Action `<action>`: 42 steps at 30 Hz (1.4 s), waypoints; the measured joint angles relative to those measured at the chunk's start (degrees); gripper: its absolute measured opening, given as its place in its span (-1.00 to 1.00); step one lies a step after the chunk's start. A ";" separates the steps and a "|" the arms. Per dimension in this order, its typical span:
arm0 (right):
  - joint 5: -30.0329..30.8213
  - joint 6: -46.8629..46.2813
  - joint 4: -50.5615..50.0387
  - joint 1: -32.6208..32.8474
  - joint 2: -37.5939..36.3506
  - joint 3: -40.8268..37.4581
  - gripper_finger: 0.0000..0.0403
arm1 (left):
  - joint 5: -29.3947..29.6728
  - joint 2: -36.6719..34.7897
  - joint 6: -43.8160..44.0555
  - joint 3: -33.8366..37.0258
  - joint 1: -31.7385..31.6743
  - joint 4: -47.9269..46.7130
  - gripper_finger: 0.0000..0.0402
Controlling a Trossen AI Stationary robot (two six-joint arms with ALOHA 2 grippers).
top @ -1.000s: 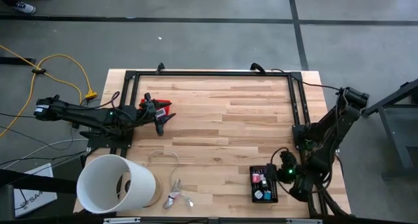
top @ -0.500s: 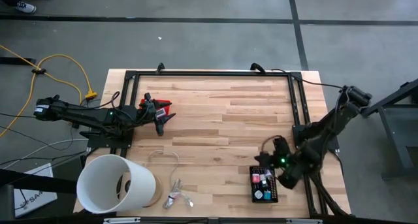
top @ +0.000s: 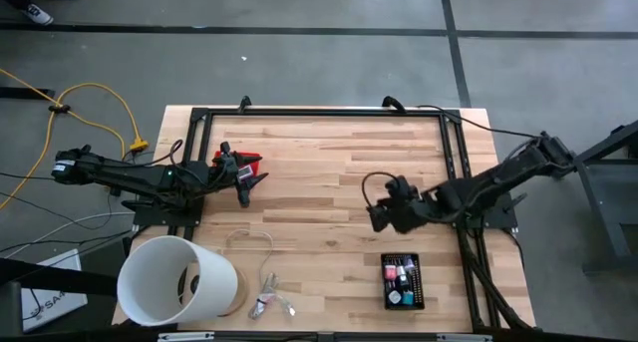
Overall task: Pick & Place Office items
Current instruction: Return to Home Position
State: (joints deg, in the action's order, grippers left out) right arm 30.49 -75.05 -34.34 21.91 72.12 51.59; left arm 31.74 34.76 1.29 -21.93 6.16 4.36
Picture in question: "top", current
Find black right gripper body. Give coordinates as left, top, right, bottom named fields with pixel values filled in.
left=366, top=175, right=436, bottom=235

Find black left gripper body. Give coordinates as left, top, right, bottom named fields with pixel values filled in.
left=212, top=141, right=252, bottom=208

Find red plastic basket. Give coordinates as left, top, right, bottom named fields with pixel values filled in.
left=211, top=150, right=263, bottom=179

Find black plastic basket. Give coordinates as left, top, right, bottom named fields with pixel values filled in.
left=380, top=252, right=427, bottom=312

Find white cylindrical bucket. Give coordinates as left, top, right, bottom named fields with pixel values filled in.
left=117, top=234, right=249, bottom=328

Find silver aluminium profile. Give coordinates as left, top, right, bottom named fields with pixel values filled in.
left=157, top=331, right=215, bottom=342
left=436, top=333, right=493, bottom=342

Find black metal stand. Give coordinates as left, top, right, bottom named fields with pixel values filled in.
left=572, top=120, right=638, bottom=276

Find black floor beam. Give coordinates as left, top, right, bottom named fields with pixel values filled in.
left=0, top=257, right=120, bottom=297

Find white printed board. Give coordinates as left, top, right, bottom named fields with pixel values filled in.
left=20, top=248, right=89, bottom=334

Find white sneakers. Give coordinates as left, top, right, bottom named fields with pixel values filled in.
left=0, top=0, right=85, bottom=27

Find looped black cable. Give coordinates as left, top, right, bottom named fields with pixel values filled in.
left=360, top=171, right=401, bottom=209

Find clear lamp cable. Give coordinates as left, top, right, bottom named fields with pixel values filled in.
left=221, top=227, right=297, bottom=321

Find black table frame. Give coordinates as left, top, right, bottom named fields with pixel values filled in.
left=168, top=106, right=504, bottom=334

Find long black cable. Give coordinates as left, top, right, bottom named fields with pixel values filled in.
left=416, top=104, right=542, bottom=140

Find black rig support frame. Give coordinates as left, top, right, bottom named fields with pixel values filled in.
left=456, top=226, right=535, bottom=331

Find grey floor cable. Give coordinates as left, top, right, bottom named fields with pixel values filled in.
left=0, top=210, right=137, bottom=259

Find yellow cable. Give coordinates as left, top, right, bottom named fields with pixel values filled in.
left=0, top=67, right=151, bottom=212

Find thin black floor cable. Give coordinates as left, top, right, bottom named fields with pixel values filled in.
left=0, top=171, right=117, bottom=232

